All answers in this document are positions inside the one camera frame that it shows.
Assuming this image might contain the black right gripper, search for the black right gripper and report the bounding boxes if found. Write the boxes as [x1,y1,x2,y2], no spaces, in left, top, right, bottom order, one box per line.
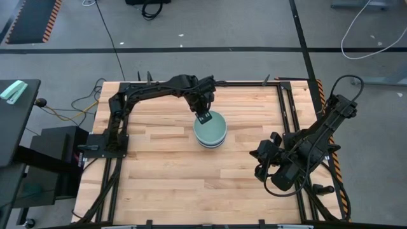
[249,131,284,183]

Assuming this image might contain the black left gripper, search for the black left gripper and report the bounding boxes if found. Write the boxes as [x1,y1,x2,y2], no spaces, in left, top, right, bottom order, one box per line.
[186,75,217,125]

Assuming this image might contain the mint green bowl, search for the mint green bowl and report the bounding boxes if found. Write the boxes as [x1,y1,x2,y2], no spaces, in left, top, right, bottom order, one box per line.
[193,110,228,146]

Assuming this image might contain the blue bowl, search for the blue bowl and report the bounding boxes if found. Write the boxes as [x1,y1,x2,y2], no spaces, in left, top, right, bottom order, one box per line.
[194,135,228,148]

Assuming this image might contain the orange black hazard strip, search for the orange black hazard strip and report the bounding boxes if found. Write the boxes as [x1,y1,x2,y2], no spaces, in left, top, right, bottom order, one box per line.
[314,78,352,222]

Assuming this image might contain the black floor equipment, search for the black floor equipment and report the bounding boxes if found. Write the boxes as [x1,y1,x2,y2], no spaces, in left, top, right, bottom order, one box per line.
[125,0,172,6]

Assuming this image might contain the grey metal floor base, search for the grey metal floor base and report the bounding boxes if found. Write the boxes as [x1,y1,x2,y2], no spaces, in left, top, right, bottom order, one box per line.
[351,68,407,87]

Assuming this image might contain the black control box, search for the black control box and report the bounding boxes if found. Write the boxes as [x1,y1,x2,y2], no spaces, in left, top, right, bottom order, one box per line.
[14,125,90,206]

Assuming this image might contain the grey floor platform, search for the grey floor platform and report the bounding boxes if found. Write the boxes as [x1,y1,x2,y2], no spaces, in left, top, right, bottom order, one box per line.
[330,0,391,10]

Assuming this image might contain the black side desk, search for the black side desk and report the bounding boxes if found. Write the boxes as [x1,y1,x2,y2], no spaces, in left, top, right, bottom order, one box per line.
[0,78,41,169]

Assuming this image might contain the mint green stapler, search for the mint green stapler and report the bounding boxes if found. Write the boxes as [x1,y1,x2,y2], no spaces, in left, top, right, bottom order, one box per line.
[0,80,29,106]

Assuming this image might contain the black mat with orange stripes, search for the black mat with orange stripes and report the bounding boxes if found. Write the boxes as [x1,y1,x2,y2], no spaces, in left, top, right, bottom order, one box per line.
[5,0,64,45]

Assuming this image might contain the black aluminium table frame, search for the black aluminium table frame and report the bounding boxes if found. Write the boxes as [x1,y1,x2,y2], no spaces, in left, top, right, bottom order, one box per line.
[71,81,350,225]

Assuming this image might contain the black clamp handle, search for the black clamp handle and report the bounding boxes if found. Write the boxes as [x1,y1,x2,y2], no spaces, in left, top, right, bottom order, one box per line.
[312,183,336,196]

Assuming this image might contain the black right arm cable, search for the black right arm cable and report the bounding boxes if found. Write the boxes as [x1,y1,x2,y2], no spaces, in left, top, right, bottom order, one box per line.
[329,74,365,103]

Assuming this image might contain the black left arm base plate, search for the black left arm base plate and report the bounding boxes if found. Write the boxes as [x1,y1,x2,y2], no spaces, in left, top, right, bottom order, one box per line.
[83,133,130,159]

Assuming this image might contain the black coiled cable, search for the black coiled cable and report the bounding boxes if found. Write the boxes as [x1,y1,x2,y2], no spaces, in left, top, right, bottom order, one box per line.
[141,3,163,21]

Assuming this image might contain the yellow cable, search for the yellow cable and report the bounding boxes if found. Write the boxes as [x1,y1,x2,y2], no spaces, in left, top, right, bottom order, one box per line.
[47,101,99,121]

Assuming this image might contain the long black floor cable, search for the long black floor cable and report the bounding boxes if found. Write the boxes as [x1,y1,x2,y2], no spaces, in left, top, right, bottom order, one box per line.
[94,0,127,82]

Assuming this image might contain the white floor cable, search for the white floor cable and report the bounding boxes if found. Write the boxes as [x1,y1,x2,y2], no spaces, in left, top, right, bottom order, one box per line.
[340,0,407,60]

